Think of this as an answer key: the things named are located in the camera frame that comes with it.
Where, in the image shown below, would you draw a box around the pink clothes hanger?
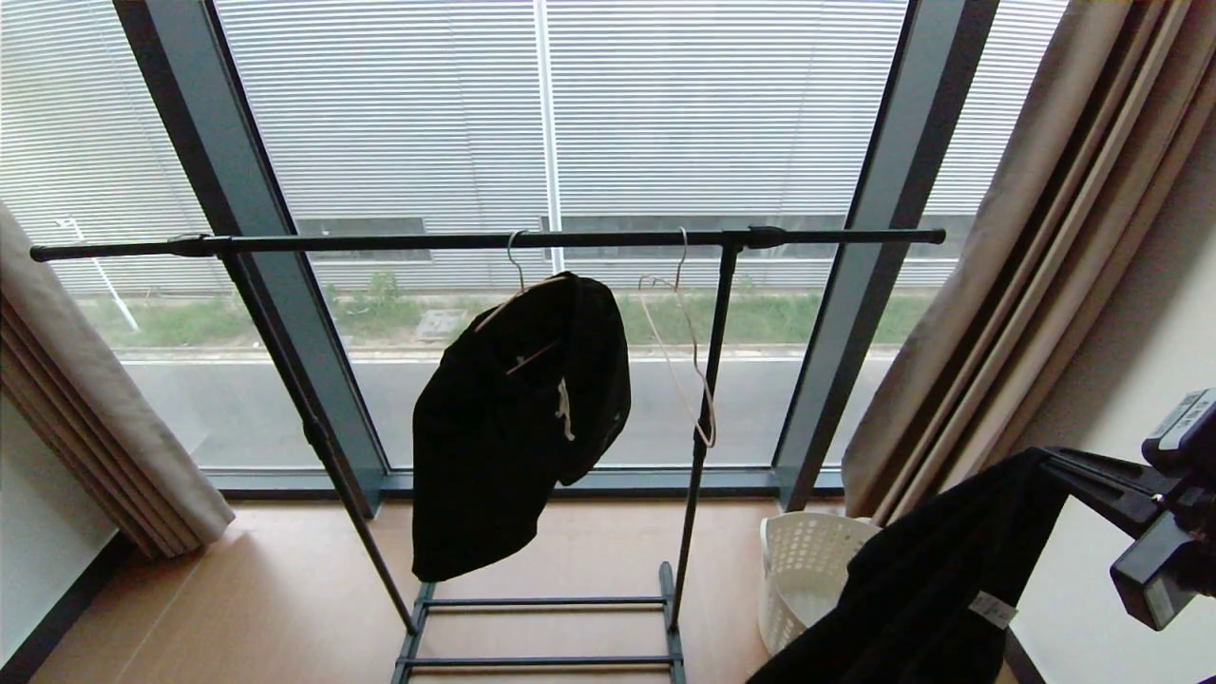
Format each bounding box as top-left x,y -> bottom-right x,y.
638,228 -> 716,449
472,228 -> 571,376

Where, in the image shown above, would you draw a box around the beige curtain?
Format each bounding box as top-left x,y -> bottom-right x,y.
0,204 -> 236,561
841,0 -> 1216,528

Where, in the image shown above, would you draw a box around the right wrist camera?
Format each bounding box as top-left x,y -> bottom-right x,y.
1143,388 -> 1216,476

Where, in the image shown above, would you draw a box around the black clothes rack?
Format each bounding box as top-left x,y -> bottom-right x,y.
28,226 -> 947,684

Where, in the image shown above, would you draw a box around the window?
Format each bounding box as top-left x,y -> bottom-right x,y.
0,0 -> 1070,495

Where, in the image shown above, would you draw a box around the black garment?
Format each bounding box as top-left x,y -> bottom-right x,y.
746,448 -> 1070,684

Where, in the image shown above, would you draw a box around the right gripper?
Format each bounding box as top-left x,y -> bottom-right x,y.
1110,475 -> 1216,631

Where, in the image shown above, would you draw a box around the black shorts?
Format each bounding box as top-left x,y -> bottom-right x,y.
410,273 -> 633,582

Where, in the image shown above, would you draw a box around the white laundry basket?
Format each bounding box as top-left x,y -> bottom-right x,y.
758,511 -> 884,656

